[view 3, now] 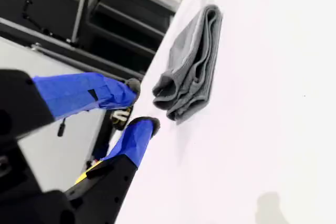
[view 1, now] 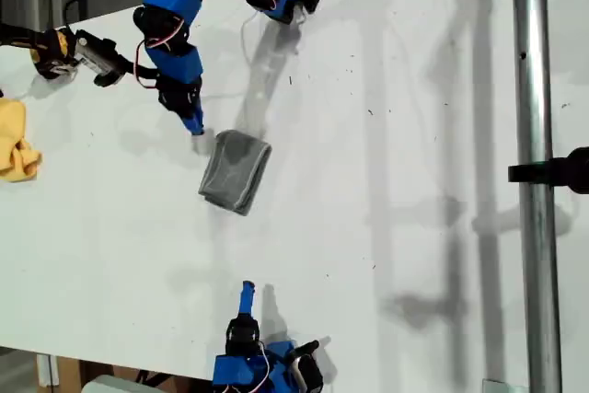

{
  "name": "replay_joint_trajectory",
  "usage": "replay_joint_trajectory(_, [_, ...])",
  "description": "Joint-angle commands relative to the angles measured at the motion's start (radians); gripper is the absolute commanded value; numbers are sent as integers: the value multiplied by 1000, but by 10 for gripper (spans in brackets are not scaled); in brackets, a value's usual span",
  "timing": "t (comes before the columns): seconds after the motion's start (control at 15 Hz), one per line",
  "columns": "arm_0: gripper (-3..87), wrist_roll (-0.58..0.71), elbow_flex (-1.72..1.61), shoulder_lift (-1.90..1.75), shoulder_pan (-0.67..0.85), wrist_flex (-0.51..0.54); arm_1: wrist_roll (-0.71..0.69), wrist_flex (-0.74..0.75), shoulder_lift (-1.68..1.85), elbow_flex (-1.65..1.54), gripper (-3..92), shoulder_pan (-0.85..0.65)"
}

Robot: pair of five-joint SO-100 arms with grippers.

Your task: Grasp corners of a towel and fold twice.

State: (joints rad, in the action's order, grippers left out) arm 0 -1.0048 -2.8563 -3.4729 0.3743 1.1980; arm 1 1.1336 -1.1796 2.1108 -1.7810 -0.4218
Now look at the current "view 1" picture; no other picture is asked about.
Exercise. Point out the grey striped towel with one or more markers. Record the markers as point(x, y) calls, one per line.
point(234, 172)

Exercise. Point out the white box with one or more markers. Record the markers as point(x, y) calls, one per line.
point(110, 384)

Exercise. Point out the black yellow power tool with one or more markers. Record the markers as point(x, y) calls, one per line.
point(46, 43)

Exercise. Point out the yellow cloth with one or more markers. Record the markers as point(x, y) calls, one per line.
point(14, 144)

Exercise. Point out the brown cardboard box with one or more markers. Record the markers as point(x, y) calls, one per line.
point(69, 372)

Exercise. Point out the black clamp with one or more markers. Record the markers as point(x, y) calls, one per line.
point(552, 172)

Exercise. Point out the black camera stalk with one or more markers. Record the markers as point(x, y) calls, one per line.
point(117, 73)

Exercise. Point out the black camera box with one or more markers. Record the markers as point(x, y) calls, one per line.
point(310, 372)
point(94, 54)

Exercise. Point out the steel post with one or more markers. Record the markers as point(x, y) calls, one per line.
point(536, 89)

